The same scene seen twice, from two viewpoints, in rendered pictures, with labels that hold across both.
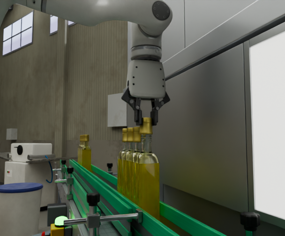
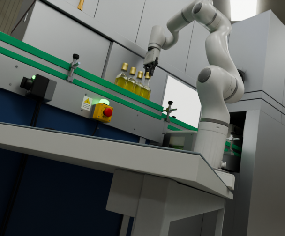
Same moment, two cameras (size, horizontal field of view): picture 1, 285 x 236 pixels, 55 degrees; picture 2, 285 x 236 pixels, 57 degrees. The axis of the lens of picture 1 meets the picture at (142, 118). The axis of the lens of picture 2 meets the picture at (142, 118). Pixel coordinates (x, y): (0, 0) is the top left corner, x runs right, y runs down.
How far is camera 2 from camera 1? 1.93 m
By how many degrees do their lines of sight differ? 105
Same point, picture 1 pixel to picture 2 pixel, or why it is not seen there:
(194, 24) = (143, 40)
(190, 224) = not seen: hidden behind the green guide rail
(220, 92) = (157, 79)
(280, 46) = (174, 81)
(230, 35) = (162, 65)
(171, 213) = not seen: hidden behind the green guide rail
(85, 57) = not seen: outside the picture
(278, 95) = (171, 92)
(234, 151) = (157, 99)
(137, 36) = (161, 43)
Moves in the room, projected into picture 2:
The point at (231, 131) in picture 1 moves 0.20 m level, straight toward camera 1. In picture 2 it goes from (158, 93) to (186, 99)
